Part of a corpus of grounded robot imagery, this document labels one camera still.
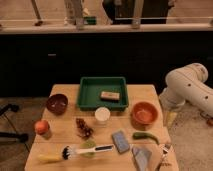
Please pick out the green round lid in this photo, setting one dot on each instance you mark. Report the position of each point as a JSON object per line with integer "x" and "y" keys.
{"x": 88, "y": 144}

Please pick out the purple bowl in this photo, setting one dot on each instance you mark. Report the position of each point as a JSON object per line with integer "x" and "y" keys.
{"x": 57, "y": 104}

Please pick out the orange bowl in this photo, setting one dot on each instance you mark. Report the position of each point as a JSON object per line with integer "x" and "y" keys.
{"x": 144, "y": 113}

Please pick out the white cup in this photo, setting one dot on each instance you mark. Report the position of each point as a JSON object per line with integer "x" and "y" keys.
{"x": 102, "y": 115}

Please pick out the green plastic tray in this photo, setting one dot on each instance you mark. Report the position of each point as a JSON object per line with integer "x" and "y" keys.
{"x": 90, "y": 90}

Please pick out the metal fork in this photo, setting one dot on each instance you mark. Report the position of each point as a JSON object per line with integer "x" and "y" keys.
{"x": 166, "y": 149}

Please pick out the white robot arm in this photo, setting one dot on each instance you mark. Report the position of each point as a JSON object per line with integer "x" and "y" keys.
{"x": 187, "y": 84}

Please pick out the dark red dried flower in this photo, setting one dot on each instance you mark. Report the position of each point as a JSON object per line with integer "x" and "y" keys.
{"x": 85, "y": 131}

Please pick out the black tripod stand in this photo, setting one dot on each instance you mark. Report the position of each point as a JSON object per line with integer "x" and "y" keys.
{"x": 21, "y": 137}

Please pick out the blue sponge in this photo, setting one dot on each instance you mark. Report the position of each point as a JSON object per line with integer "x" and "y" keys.
{"x": 120, "y": 142}

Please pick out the orange ball on cup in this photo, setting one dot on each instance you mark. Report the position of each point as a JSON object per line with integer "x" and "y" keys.
{"x": 42, "y": 128}

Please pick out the yellow banana toy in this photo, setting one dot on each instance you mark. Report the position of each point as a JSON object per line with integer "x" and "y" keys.
{"x": 49, "y": 158}

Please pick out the tan block in tray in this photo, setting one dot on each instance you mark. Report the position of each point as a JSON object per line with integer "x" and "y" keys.
{"x": 110, "y": 96}

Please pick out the grey folded cloth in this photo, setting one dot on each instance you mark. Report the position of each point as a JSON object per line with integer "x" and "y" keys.
{"x": 141, "y": 156}

